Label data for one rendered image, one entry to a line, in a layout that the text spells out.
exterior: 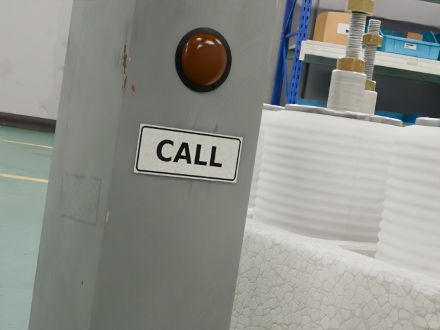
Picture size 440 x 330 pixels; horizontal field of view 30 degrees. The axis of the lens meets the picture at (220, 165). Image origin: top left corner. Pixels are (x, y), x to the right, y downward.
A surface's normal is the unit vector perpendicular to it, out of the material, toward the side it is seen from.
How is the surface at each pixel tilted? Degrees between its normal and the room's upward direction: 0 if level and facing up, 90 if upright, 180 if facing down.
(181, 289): 90
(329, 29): 90
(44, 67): 90
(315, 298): 90
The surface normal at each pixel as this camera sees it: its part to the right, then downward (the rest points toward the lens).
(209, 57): 0.54, 0.08
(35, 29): 0.11, 0.07
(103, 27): -0.84, -0.10
